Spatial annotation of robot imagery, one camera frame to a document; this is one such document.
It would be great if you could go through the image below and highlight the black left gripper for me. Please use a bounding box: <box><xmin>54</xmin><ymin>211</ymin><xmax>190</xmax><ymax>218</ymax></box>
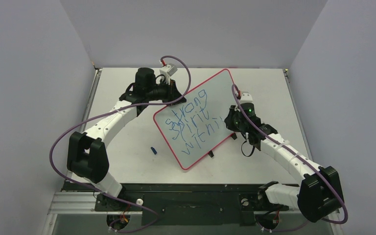
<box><xmin>147</xmin><ymin>78</ymin><xmax>186</xmax><ymax>107</ymax></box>

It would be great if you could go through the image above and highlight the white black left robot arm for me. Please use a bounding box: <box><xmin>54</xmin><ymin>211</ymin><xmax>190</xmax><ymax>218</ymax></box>
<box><xmin>67</xmin><ymin>64</ymin><xmax>186</xmax><ymax>211</ymax></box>

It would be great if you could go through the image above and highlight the pink framed whiteboard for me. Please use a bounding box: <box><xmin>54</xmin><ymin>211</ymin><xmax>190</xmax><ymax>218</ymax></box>
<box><xmin>153</xmin><ymin>69</ymin><xmax>235</xmax><ymax>170</ymax></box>

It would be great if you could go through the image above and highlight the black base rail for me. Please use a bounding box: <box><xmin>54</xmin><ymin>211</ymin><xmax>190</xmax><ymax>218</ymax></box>
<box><xmin>61</xmin><ymin>181</ymin><xmax>322</xmax><ymax>227</ymax></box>

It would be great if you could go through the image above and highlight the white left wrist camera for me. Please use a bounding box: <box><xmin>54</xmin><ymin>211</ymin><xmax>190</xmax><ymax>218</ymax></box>
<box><xmin>159</xmin><ymin>64</ymin><xmax>178</xmax><ymax>85</ymax></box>

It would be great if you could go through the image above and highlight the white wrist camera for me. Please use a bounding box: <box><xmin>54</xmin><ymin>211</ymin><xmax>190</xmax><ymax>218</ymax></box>
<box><xmin>159</xmin><ymin>64</ymin><xmax>178</xmax><ymax>85</ymax></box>
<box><xmin>237</xmin><ymin>92</ymin><xmax>253</xmax><ymax>104</ymax></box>

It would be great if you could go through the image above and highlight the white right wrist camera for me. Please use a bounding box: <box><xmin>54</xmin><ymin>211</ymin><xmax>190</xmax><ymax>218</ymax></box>
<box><xmin>237</xmin><ymin>92</ymin><xmax>253</xmax><ymax>104</ymax></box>

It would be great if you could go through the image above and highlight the aluminium frame rail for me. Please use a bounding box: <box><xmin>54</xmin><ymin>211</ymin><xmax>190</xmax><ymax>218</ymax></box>
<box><xmin>47</xmin><ymin>191</ymin><xmax>340</xmax><ymax>215</ymax></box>

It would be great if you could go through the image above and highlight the blue marker cap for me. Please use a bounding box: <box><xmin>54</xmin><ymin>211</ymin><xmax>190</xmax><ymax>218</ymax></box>
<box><xmin>150</xmin><ymin>147</ymin><xmax>157</xmax><ymax>155</ymax></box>

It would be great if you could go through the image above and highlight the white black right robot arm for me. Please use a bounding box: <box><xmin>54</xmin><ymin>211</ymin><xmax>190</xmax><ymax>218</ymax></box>
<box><xmin>224</xmin><ymin>102</ymin><xmax>345</xmax><ymax>222</ymax></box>

